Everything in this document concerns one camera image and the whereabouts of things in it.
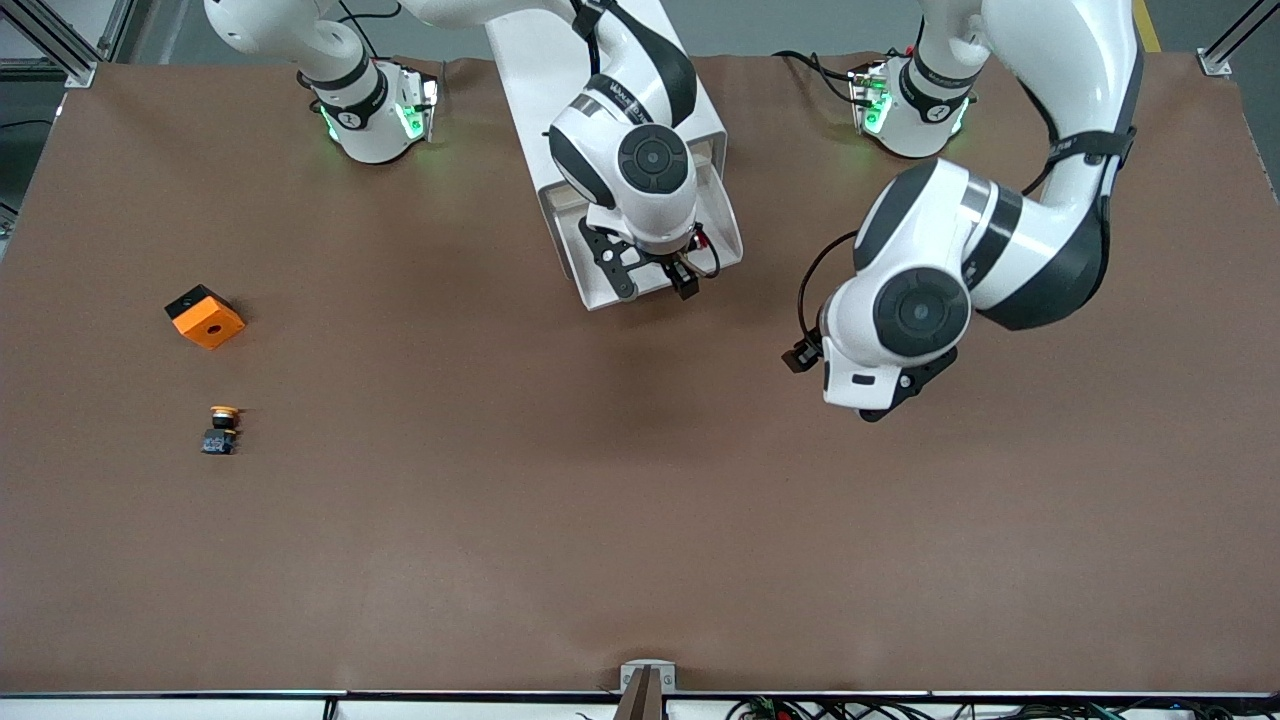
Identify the white drawer cabinet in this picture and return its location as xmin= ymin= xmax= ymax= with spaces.
xmin=483 ymin=0 xmax=729 ymax=286

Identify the orange black button box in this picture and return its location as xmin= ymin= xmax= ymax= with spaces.
xmin=164 ymin=284 xmax=247 ymax=352

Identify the large table cover sheet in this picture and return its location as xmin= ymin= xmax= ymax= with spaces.
xmin=0 ymin=52 xmax=1280 ymax=698

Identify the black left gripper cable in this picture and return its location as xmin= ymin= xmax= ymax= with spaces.
xmin=797 ymin=230 xmax=863 ymax=346

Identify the black arm base cable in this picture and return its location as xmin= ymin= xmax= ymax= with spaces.
xmin=773 ymin=48 xmax=867 ymax=107

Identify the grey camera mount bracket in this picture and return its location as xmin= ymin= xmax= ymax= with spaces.
xmin=612 ymin=659 xmax=679 ymax=720

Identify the black cable bundle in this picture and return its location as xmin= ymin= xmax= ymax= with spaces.
xmin=725 ymin=696 xmax=1280 ymax=720

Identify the yellow push button switch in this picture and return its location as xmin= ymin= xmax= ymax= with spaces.
xmin=200 ymin=404 xmax=247 ymax=457

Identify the aluminium frame profile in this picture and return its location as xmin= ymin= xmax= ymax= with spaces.
xmin=0 ymin=0 xmax=138 ymax=89
xmin=1197 ymin=0 xmax=1280 ymax=79

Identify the white table edge rail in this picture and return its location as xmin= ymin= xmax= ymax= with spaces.
xmin=0 ymin=690 xmax=1280 ymax=720

